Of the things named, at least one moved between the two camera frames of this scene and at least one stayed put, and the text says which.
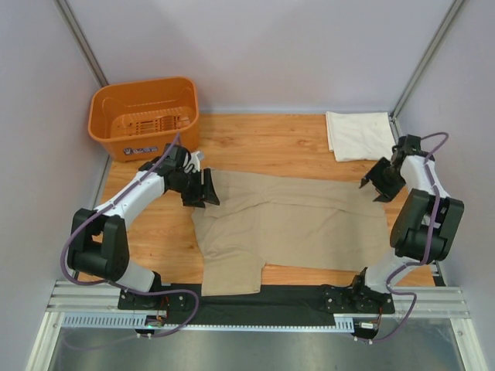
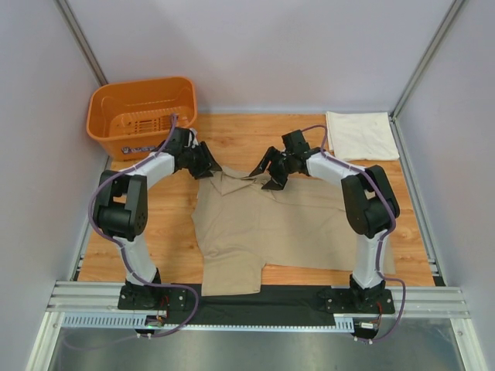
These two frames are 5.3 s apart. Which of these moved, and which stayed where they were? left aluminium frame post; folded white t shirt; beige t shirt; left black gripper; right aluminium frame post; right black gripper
Moved: right black gripper; left black gripper
Stayed: folded white t shirt; right aluminium frame post; left aluminium frame post; beige t shirt
